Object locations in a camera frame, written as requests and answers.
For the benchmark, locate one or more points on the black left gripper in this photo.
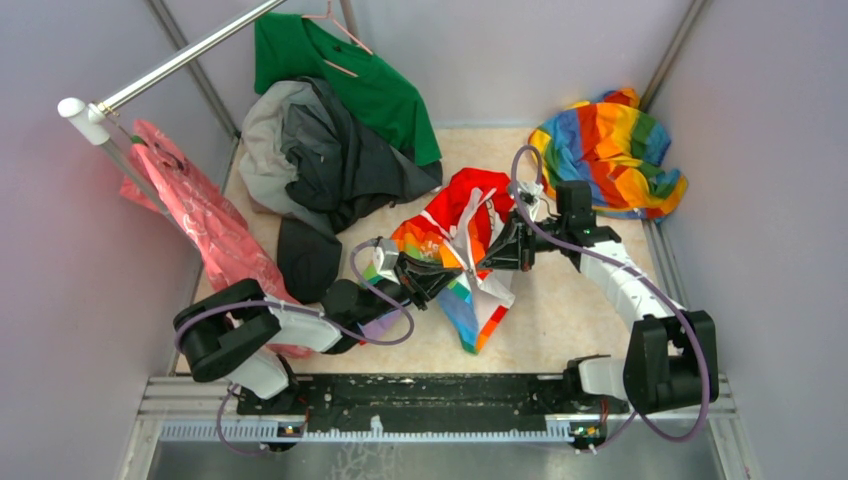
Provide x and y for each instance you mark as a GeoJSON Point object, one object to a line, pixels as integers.
{"type": "Point", "coordinates": [423, 279]}

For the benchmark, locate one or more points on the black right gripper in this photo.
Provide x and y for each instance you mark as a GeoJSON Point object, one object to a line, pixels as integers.
{"type": "Point", "coordinates": [513, 249]}

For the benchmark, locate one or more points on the red white cartoon jacket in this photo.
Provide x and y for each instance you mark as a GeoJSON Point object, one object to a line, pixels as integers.
{"type": "Point", "coordinates": [455, 230]}

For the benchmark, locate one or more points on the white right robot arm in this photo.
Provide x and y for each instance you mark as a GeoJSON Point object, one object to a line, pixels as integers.
{"type": "Point", "coordinates": [671, 358]}

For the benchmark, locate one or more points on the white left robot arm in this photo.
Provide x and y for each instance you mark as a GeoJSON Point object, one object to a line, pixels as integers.
{"type": "Point", "coordinates": [229, 334]}

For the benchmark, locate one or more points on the dark grey jacket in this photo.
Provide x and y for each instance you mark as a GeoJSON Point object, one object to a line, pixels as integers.
{"type": "Point", "coordinates": [309, 160]}

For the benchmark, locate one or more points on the rainbow striped garment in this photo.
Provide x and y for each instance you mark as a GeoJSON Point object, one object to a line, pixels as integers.
{"type": "Point", "coordinates": [618, 149]}

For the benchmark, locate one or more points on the pink patterned garment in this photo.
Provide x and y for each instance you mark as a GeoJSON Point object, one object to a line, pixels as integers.
{"type": "Point", "coordinates": [217, 229]}

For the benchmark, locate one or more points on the green t-shirt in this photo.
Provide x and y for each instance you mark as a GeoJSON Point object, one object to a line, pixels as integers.
{"type": "Point", "coordinates": [288, 46]}

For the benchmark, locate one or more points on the pink clothes hanger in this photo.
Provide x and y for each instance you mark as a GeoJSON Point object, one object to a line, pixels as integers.
{"type": "Point", "coordinates": [339, 15]}

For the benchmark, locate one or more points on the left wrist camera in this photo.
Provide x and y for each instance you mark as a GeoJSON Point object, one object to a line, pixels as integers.
{"type": "Point", "coordinates": [385, 256]}

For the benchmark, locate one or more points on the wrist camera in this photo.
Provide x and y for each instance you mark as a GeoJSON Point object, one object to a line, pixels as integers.
{"type": "Point", "coordinates": [385, 256]}
{"type": "Point", "coordinates": [529, 194]}

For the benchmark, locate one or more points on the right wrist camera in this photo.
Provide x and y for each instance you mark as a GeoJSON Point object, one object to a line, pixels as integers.
{"type": "Point", "coordinates": [529, 194]}

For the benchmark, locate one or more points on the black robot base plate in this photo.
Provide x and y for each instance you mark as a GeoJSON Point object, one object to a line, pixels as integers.
{"type": "Point", "coordinates": [429, 403]}

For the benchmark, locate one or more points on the aluminium frame rail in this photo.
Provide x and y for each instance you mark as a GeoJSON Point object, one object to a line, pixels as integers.
{"type": "Point", "coordinates": [187, 431]}

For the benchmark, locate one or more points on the silver clothes rail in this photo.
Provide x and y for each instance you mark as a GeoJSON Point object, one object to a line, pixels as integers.
{"type": "Point", "coordinates": [88, 118]}

